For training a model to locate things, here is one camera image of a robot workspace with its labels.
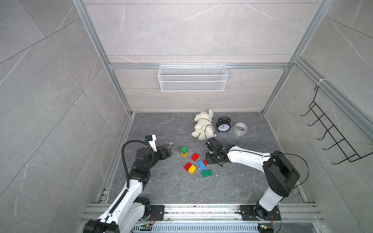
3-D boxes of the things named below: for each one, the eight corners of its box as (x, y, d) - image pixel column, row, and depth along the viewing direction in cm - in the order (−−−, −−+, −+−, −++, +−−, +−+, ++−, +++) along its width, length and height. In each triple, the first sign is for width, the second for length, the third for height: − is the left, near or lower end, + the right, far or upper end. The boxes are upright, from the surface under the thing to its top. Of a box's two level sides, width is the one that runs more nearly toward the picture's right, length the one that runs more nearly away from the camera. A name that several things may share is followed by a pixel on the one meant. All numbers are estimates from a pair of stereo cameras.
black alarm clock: (216, 131, 109) (218, 122, 100) (215, 126, 112) (218, 116, 104) (228, 131, 109) (231, 122, 100) (227, 126, 112) (230, 116, 104)
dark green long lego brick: (202, 178, 87) (202, 176, 86) (201, 172, 90) (201, 170, 88) (213, 175, 88) (213, 174, 87) (211, 169, 91) (211, 168, 89)
